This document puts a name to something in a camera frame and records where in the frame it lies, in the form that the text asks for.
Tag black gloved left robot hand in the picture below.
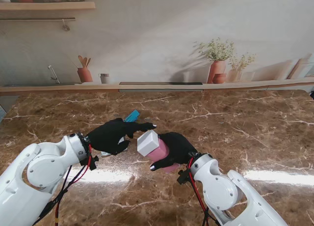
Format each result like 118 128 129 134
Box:
85 117 158 156

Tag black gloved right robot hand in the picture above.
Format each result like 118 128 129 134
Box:
149 132 198 172

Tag white and blue seasoning bag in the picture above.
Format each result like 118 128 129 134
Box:
99 137 130 158

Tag clear bottle with pink seasoning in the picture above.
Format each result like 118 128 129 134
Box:
147 137 181 174

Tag blue plastic bag clip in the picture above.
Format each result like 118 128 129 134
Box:
124 110 141 122

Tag white square bottle cap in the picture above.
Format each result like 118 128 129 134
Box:
136 129 160 157

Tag beige vase with flowers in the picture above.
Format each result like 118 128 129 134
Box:
227 53 256 83

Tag wooden cutting boards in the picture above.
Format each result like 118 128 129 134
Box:
287 57 314 80

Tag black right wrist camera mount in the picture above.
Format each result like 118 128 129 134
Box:
177 169 191 185

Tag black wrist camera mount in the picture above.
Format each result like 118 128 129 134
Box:
177 169 191 185
80 155 99 171

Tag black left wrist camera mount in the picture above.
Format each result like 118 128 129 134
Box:
80 155 99 171

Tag red and black right arm cables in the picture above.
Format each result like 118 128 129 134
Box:
187 158 216 226

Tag red and black arm cables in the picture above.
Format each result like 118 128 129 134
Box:
31 143 93 226
187 158 216 226

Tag red and black left arm cables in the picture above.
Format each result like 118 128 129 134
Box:
31 143 93 226

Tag wooden wall shelf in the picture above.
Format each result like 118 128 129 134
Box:
0 1 96 12

